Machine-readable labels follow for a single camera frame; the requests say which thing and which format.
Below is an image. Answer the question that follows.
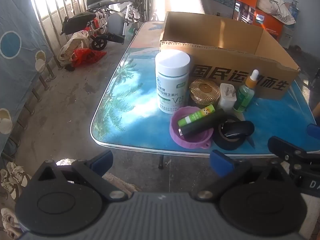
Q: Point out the blue pump bottle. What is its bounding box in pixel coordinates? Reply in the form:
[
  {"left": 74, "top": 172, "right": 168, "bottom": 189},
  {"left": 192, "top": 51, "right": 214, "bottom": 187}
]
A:
[{"left": 290, "top": 0, "right": 299, "bottom": 18}]

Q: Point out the green lip balm tube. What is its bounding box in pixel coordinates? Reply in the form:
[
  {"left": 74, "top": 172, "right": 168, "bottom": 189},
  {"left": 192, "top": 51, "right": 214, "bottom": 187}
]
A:
[{"left": 177, "top": 104, "right": 216, "bottom": 127}]

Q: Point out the white charger plug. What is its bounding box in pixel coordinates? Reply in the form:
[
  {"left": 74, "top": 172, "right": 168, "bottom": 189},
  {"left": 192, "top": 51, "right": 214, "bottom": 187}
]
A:
[{"left": 217, "top": 83, "right": 237, "bottom": 112}]

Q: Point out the black cylindrical flashlight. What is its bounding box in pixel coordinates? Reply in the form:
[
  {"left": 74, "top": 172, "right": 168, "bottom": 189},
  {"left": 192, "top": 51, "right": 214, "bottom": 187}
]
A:
[{"left": 178, "top": 109, "right": 227, "bottom": 137}]

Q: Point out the black wheeled chair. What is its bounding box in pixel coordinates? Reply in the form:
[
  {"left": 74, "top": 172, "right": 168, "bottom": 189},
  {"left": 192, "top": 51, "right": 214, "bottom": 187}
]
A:
[{"left": 60, "top": 11, "right": 125, "bottom": 50}]

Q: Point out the blue printed cloth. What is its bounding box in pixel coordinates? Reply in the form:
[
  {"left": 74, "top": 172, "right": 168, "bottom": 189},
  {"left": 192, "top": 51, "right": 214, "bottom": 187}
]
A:
[{"left": 0, "top": 0, "right": 54, "bottom": 153}]

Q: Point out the brown cardboard box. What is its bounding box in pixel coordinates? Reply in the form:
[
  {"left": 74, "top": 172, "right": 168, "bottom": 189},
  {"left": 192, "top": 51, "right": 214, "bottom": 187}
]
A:
[{"left": 159, "top": 11, "right": 300, "bottom": 101}]

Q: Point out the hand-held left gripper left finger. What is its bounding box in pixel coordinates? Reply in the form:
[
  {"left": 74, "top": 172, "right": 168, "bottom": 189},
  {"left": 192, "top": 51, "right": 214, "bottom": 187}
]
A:
[{"left": 32, "top": 150, "right": 128, "bottom": 202}]

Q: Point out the black tape roll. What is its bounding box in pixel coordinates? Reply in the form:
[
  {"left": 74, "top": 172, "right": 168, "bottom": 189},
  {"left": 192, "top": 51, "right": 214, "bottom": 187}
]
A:
[{"left": 212, "top": 115, "right": 249, "bottom": 151}]

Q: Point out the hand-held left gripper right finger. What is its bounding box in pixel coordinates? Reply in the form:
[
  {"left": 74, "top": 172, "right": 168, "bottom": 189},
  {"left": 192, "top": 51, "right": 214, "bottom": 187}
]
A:
[{"left": 195, "top": 150, "right": 290, "bottom": 202}]

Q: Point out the white woven bag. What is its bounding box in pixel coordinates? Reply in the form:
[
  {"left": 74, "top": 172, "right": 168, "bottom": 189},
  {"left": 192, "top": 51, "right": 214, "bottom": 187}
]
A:
[{"left": 57, "top": 30, "right": 90, "bottom": 64}]

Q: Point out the white quilted cloth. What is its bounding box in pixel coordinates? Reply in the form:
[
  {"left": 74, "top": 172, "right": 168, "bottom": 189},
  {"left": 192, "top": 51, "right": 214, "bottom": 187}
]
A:
[{"left": 256, "top": 0, "right": 288, "bottom": 15}]

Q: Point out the worn sneaker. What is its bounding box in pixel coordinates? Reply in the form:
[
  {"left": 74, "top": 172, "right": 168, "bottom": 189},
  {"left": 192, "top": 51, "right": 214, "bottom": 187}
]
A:
[
  {"left": 0, "top": 207, "right": 22, "bottom": 239},
  {"left": 0, "top": 161, "right": 32, "bottom": 200}
]

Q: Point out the red plastic bag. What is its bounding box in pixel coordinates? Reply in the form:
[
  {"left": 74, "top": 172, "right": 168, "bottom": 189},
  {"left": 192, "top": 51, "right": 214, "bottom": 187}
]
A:
[{"left": 71, "top": 48, "right": 107, "bottom": 67}]

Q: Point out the black computer mouse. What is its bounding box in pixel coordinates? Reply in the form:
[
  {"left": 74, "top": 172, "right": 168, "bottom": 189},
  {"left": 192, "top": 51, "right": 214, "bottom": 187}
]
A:
[{"left": 219, "top": 120, "right": 255, "bottom": 139}]

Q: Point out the green dropper bottle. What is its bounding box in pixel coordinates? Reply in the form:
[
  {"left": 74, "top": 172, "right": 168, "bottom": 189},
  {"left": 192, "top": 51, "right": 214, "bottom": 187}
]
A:
[{"left": 233, "top": 69, "right": 260, "bottom": 112}]

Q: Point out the gold lid black jar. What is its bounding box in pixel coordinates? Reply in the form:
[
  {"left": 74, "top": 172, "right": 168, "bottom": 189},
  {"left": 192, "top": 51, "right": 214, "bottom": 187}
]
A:
[{"left": 189, "top": 78, "right": 222, "bottom": 108}]

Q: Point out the purple plastic bowl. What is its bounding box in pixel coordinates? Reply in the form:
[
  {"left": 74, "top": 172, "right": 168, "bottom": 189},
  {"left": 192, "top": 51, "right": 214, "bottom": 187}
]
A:
[{"left": 169, "top": 106, "right": 215, "bottom": 152}]

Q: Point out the checked brim hat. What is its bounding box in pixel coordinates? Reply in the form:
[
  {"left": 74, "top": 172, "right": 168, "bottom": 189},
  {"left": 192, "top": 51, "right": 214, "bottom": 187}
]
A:
[{"left": 271, "top": 7, "right": 297, "bottom": 25}]

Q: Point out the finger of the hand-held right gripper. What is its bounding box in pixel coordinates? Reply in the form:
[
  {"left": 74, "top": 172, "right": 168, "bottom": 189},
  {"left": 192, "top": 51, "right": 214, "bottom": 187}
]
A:
[
  {"left": 307, "top": 124, "right": 320, "bottom": 137},
  {"left": 267, "top": 136, "right": 320, "bottom": 173}
]

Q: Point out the white small appliance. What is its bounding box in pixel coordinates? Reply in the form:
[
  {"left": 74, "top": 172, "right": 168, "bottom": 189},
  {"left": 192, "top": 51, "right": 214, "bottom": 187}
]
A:
[{"left": 279, "top": 26, "right": 294, "bottom": 49}]

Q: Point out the orange cardboard box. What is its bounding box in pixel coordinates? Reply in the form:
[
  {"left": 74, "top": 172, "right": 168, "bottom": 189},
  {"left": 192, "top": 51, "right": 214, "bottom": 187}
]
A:
[{"left": 232, "top": 0, "right": 284, "bottom": 40}]

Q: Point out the white vitamin bottle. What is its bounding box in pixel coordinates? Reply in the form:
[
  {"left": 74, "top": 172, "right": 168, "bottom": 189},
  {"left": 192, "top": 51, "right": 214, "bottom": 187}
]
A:
[{"left": 154, "top": 49, "right": 192, "bottom": 114}]

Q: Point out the metal railing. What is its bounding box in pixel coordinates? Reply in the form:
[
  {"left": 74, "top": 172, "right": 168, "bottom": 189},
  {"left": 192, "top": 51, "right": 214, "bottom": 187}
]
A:
[{"left": 22, "top": 0, "right": 87, "bottom": 110}]

